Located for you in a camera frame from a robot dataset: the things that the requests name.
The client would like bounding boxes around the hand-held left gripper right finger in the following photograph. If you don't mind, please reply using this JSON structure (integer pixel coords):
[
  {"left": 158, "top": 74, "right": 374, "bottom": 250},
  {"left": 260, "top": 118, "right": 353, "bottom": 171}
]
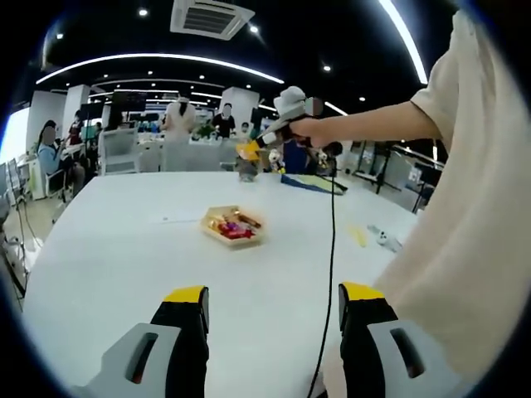
[{"left": 338, "top": 281, "right": 479, "bottom": 398}]

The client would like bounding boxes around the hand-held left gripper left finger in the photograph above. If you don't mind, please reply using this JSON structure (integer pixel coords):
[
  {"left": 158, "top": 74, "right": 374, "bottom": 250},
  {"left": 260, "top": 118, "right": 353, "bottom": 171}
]
[{"left": 68, "top": 284, "right": 211, "bottom": 398}]

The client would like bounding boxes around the pile of food packets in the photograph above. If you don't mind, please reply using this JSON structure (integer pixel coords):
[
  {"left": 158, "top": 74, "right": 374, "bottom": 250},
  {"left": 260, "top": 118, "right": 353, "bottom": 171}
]
[{"left": 206, "top": 206, "right": 263, "bottom": 240}]

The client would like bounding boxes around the wooden hexagonal container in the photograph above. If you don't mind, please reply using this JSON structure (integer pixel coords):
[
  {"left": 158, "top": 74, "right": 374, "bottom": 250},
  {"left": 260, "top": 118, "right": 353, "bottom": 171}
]
[{"left": 201, "top": 204, "right": 266, "bottom": 251}]

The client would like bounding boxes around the person's right hand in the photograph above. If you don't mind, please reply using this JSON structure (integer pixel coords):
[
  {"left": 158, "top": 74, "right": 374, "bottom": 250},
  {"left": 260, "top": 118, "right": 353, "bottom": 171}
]
[{"left": 289, "top": 116, "right": 334, "bottom": 149}]

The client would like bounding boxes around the small grey pouch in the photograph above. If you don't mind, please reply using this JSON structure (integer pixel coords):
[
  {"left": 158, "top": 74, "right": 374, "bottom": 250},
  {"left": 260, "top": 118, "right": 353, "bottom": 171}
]
[{"left": 235, "top": 159, "right": 261, "bottom": 183}]

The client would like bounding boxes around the blue yellow mat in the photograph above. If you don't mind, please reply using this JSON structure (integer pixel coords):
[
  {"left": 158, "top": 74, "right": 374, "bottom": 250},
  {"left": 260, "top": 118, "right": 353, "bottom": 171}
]
[{"left": 280, "top": 172, "right": 350, "bottom": 197}]

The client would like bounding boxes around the small white device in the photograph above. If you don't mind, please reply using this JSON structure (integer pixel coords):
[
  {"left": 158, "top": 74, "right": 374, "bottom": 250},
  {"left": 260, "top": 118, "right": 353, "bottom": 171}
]
[{"left": 367, "top": 223, "right": 403, "bottom": 252}]

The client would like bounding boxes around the ceiling air conditioner vent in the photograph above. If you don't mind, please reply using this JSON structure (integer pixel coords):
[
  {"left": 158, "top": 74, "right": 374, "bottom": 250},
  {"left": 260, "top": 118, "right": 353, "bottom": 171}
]
[{"left": 169, "top": 0, "right": 256, "bottom": 41}]

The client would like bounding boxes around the white mesh office chair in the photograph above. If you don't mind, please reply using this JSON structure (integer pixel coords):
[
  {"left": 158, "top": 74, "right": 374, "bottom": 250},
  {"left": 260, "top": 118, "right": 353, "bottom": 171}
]
[{"left": 99, "top": 127, "right": 140, "bottom": 175}]

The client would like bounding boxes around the curved ceiling light strip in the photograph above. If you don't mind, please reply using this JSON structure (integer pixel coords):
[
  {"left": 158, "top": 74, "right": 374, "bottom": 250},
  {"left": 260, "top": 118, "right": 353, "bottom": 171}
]
[{"left": 35, "top": 52, "right": 286, "bottom": 86}]

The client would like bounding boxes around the straight ceiling light strip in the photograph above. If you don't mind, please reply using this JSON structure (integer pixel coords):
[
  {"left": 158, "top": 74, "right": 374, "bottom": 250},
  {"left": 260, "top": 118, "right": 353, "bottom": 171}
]
[{"left": 378, "top": 0, "right": 429, "bottom": 85}]

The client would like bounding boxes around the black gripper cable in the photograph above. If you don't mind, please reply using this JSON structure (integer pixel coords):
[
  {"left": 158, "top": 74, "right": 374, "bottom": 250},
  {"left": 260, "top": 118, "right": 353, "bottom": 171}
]
[{"left": 306, "top": 143, "right": 337, "bottom": 398}]

